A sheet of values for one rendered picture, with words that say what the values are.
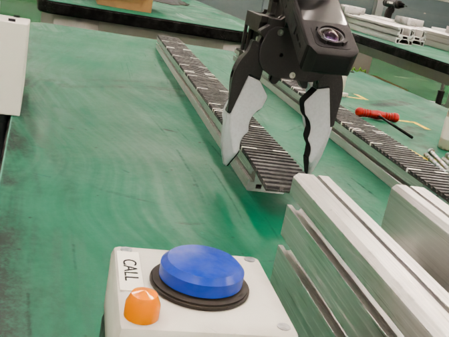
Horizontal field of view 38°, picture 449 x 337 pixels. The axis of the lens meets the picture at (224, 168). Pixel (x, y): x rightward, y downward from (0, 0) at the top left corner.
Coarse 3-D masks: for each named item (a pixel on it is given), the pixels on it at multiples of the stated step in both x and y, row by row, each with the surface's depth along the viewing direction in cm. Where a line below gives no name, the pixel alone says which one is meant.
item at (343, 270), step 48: (336, 192) 41; (288, 240) 43; (336, 240) 36; (384, 240) 34; (432, 240) 39; (288, 288) 42; (336, 288) 35; (384, 288) 30; (432, 288) 29; (336, 336) 34; (384, 336) 29; (432, 336) 26
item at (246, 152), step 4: (244, 152) 66; (248, 152) 65; (252, 152) 66; (256, 152) 66; (260, 152) 66; (264, 152) 66; (268, 152) 67; (272, 152) 67; (264, 156) 66; (268, 156) 66; (272, 156) 66; (276, 156) 66; (280, 156) 66; (284, 156) 66; (288, 156) 67
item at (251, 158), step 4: (248, 156) 64; (252, 156) 64; (256, 156) 64; (260, 156) 65; (252, 160) 63; (256, 160) 63; (260, 160) 63; (264, 160) 64; (268, 160) 64; (272, 160) 65; (276, 160) 65; (280, 160) 65; (284, 160) 65; (288, 160) 65; (292, 160) 66; (280, 164) 64; (284, 164) 64; (288, 164) 64; (292, 164) 64; (296, 164) 64
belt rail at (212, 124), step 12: (156, 48) 152; (168, 60) 130; (180, 72) 113; (180, 84) 112; (192, 96) 100; (204, 108) 90; (204, 120) 89; (216, 120) 81; (216, 132) 81; (240, 156) 69; (240, 168) 68; (252, 168) 64; (252, 180) 65; (276, 192) 66
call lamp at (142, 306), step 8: (136, 288) 27; (144, 288) 27; (128, 296) 27; (136, 296) 27; (144, 296) 27; (152, 296) 27; (128, 304) 27; (136, 304) 27; (144, 304) 27; (152, 304) 27; (160, 304) 27; (128, 312) 27; (136, 312) 27; (144, 312) 27; (152, 312) 27; (128, 320) 27; (136, 320) 27; (144, 320) 27; (152, 320) 27
